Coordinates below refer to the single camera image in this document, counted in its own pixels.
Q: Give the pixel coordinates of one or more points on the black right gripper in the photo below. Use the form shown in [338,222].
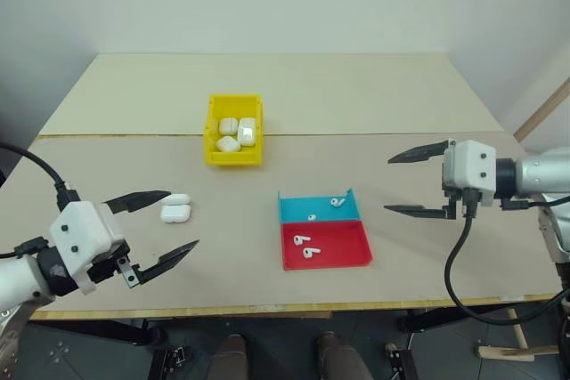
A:
[453,204]

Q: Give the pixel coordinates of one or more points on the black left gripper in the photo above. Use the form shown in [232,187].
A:
[104,269]

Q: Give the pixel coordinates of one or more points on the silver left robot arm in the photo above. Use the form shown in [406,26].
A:
[20,280]

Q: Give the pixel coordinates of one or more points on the yellow plastic bin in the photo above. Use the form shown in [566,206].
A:
[233,159]

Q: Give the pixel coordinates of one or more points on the red plastic tray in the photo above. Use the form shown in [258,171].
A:
[343,242]

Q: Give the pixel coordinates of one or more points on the blue plastic tray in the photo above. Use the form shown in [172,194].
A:
[294,211]

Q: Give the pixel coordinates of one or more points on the slanted wooden beam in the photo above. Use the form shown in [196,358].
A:
[543,109]

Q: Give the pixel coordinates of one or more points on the wooden floor stand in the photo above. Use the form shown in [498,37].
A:
[507,350]

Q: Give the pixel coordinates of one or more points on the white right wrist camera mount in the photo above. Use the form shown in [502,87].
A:
[472,162]

